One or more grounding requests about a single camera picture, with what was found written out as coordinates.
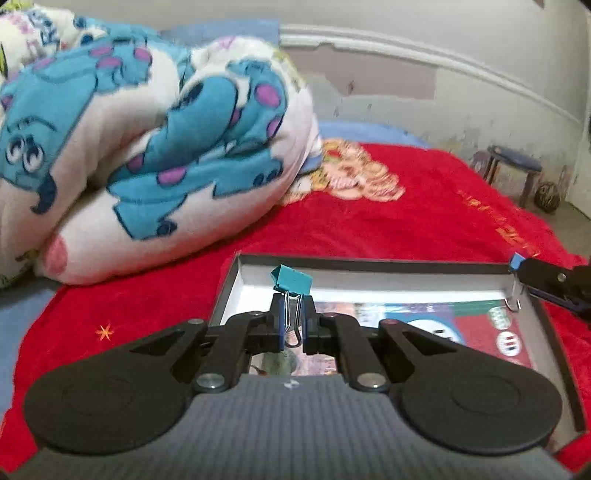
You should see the white door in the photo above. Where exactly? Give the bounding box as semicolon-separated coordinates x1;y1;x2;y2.
566;0;591;217

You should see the patterned ball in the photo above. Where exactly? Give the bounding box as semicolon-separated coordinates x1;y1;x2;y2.
536;181;561;213

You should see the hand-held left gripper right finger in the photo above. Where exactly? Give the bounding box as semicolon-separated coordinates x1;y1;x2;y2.
302;295;458;393

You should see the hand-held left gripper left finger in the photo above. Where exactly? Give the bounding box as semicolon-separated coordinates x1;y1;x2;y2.
131;293;284;393

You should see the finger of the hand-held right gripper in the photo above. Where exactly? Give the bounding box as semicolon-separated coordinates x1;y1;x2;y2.
516;256;591;296
526;286;591;320

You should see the white wall moulding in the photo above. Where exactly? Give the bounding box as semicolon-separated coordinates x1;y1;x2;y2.
279;23;585;125

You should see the colourful printed book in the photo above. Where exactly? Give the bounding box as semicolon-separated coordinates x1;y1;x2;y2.
252;299;534;377

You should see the red blanket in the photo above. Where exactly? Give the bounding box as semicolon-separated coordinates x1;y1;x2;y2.
0;141;591;474

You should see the cartoon print blanket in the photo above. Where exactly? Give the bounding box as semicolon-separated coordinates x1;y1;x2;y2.
0;0;324;289

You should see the blue round stool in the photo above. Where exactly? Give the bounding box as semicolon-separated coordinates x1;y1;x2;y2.
480;144;543;208

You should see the blue binder clip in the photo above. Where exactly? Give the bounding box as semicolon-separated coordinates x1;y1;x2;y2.
505;253;525;312
270;265;314;348

